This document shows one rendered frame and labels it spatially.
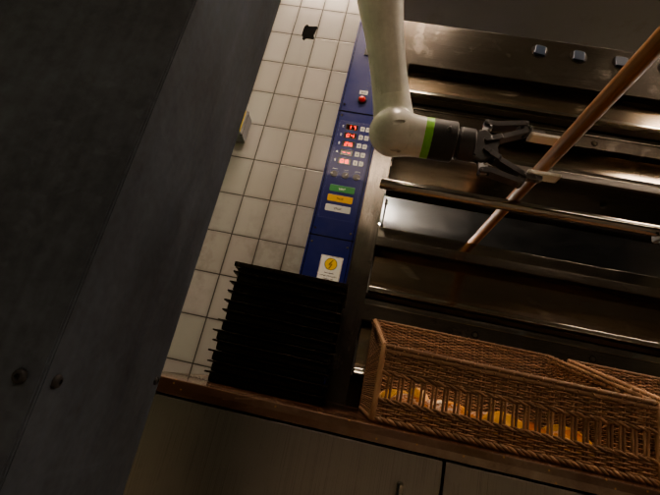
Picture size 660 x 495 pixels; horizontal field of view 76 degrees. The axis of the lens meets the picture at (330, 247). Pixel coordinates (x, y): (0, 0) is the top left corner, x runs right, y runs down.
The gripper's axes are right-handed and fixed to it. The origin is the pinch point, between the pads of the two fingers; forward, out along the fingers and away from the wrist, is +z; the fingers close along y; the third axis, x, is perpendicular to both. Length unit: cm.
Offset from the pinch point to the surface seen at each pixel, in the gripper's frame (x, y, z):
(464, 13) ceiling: -161, -220, 1
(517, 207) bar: -16.7, 4.7, 0.1
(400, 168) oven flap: -47, -18, -30
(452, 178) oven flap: -48, -18, -12
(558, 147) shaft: 6.9, 1.8, -0.9
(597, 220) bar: -16.5, 4.4, 19.8
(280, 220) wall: -54, 7, -68
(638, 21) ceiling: -149, -220, 117
